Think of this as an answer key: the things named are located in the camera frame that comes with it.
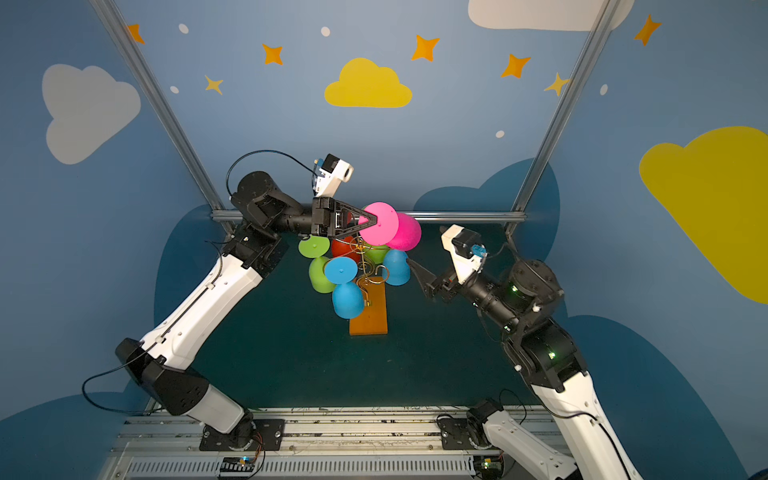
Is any blue wine glass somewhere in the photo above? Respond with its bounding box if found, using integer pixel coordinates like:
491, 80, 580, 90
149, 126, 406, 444
324, 257, 365, 320
382, 249, 411, 286

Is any pink wine glass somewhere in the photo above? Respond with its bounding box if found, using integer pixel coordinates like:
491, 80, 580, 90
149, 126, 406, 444
359, 202, 422, 251

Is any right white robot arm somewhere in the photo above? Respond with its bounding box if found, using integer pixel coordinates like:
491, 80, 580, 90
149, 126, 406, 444
408, 259, 641, 479

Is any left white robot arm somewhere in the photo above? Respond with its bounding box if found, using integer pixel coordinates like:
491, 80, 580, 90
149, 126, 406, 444
115, 163, 378, 435

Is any red wine glass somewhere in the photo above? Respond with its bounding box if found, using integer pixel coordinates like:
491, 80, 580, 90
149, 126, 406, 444
331, 236, 361, 263

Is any front green wine glass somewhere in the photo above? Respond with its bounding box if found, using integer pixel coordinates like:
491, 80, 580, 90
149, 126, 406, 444
298, 236, 336, 294

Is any green wine glass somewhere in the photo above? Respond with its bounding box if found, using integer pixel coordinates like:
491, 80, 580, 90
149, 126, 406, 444
298, 236, 336, 294
363, 243, 390, 266

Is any back green wine glass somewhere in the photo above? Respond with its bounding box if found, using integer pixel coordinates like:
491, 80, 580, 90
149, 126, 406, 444
363, 243, 390, 266

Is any orange wooden rack base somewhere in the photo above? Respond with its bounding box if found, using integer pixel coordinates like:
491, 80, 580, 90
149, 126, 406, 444
349, 276, 388, 336

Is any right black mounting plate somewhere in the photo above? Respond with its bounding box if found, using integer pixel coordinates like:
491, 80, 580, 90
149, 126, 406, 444
435, 414, 490, 450

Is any black mounting plate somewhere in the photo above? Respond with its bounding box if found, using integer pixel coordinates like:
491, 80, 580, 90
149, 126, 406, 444
199, 418, 285, 452
435, 414, 490, 450

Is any right small circuit board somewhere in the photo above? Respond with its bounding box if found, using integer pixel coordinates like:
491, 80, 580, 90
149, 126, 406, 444
473, 456, 505, 480

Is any small circuit board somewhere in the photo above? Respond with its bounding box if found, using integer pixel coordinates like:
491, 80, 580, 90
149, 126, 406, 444
473, 456, 505, 480
217, 456, 256, 479

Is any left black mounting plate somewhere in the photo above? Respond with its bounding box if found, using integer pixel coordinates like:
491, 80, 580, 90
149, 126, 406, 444
199, 418, 285, 452

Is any left small circuit board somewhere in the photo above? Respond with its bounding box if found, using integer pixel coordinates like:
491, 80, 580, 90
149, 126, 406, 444
217, 456, 256, 479

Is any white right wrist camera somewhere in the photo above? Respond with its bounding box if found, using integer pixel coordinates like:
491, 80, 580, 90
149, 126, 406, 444
441, 224, 488, 285

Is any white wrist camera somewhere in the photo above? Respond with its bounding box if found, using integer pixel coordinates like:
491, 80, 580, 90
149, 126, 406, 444
441, 224, 488, 285
313, 153, 354, 198

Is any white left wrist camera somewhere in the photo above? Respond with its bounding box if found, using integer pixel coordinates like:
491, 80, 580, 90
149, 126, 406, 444
313, 153, 354, 198

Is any gold wire glass rack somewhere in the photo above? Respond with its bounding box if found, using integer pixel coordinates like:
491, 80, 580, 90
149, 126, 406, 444
354, 235, 387, 307

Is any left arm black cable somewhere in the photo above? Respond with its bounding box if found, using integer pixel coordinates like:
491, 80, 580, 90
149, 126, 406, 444
224, 148, 319, 199

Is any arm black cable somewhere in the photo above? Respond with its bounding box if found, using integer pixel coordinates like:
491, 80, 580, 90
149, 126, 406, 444
539, 395, 631, 480
224, 148, 319, 199

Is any horizontal aluminium back rail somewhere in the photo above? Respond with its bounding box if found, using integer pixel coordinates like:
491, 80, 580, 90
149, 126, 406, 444
211, 210, 526, 224

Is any left aluminium corner post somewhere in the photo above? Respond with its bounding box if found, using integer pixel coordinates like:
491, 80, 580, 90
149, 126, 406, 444
89, 0, 225, 218

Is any aluminium corner post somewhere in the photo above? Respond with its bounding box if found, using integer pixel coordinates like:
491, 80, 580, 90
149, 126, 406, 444
89, 0, 225, 218
505, 0, 622, 242

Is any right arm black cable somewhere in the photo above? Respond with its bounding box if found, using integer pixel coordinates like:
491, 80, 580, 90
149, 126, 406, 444
539, 395, 631, 480

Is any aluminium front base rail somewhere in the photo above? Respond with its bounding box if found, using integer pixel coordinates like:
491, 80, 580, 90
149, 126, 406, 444
98, 406, 601, 480

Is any right aluminium corner post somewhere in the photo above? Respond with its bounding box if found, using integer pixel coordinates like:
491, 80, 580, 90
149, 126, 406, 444
505, 0, 622, 242

